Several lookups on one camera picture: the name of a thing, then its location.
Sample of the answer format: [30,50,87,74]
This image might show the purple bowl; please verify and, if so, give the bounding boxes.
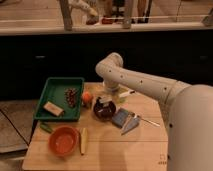
[93,97,116,121]

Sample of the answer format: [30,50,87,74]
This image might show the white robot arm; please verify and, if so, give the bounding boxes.
[95,52,213,171]

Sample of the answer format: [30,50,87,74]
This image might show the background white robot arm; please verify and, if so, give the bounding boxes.
[68,0,98,17]

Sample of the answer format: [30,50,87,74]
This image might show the orange bowl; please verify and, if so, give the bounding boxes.
[48,126,79,157]

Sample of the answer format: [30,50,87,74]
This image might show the green translucent cup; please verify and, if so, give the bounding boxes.
[115,95,126,103]

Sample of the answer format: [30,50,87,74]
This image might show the orange fruit toy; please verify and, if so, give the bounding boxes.
[82,91,93,108]

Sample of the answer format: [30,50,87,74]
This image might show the blue sponge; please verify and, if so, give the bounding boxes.
[112,108,129,128]

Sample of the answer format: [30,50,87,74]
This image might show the bunch of red grapes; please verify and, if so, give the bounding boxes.
[65,88,77,108]

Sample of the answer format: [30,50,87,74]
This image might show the yellow corn cob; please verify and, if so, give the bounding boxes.
[80,128,88,155]

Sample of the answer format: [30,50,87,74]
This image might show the green plastic tray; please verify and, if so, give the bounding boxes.
[34,77,84,122]

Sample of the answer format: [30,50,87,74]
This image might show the green pepper toy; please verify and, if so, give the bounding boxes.
[40,123,53,133]

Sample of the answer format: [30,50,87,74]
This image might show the wooden post right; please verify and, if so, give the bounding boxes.
[122,0,134,29]

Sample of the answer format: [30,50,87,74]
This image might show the wooden post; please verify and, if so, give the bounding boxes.
[122,0,134,29]
[59,0,72,31]

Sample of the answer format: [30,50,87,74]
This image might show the wooden post left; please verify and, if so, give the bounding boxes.
[59,0,72,31]

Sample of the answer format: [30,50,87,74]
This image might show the black cable left floor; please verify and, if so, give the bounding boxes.
[0,109,31,147]

